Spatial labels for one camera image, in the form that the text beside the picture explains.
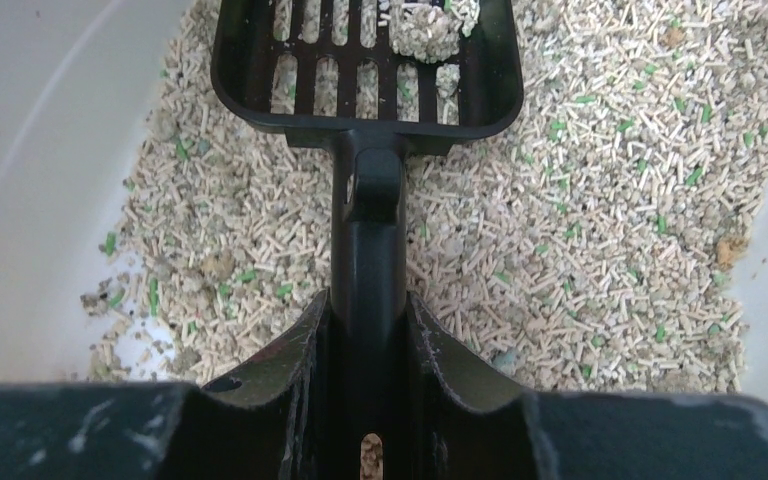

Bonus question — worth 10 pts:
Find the pink litter box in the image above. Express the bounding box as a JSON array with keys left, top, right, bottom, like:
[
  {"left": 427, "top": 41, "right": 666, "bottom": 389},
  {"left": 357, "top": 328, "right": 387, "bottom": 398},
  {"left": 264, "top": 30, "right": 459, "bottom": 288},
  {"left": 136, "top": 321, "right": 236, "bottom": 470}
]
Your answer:
[{"left": 0, "top": 0, "right": 768, "bottom": 432}]

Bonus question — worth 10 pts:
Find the black litter scoop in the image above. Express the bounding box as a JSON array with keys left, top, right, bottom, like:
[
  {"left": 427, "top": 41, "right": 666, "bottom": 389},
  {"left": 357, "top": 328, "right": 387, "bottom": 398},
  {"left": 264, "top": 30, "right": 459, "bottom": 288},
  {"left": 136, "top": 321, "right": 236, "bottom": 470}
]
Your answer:
[{"left": 206, "top": 1, "right": 533, "bottom": 479}]

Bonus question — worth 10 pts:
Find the cat litter sand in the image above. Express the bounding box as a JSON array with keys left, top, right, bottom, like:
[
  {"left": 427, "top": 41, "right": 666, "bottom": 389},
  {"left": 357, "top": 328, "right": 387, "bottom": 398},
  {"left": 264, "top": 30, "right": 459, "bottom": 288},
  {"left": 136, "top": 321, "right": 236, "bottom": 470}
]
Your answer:
[{"left": 81, "top": 1, "right": 768, "bottom": 393}]

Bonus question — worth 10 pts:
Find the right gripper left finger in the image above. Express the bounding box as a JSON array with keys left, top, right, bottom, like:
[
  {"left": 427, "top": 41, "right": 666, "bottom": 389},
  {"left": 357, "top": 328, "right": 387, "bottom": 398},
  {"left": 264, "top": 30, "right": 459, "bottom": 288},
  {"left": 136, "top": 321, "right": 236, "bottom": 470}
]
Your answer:
[{"left": 0, "top": 293, "right": 328, "bottom": 479}]

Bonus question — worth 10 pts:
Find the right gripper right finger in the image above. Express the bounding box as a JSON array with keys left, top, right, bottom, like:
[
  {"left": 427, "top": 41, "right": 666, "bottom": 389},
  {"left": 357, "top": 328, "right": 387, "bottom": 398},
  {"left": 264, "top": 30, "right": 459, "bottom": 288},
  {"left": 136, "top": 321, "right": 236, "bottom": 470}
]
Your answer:
[{"left": 407, "top": 296, "right": 768, "bottom": 479}]

